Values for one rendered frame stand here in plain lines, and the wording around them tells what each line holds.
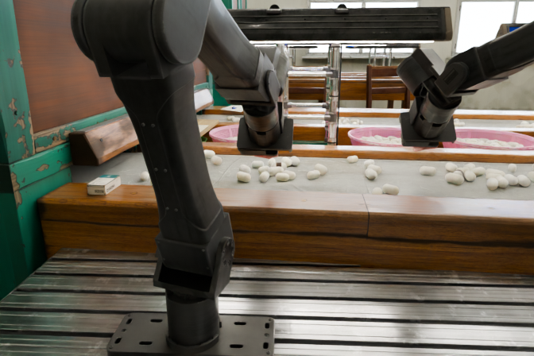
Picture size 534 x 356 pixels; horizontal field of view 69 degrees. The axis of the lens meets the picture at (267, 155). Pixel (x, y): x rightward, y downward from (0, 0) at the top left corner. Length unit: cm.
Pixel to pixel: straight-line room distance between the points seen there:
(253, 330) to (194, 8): 38
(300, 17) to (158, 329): 67
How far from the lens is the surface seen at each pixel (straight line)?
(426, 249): 71
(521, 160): 118
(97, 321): 61
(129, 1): 35
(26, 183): 80
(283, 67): 67
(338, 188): 83
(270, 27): 90
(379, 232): 67
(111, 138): 94
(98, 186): 77
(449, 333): 60
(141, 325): 57
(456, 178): 93
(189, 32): 35
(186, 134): 39
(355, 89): 368
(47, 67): 87
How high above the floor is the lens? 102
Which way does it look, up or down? 15 degrees down
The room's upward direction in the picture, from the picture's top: straight up
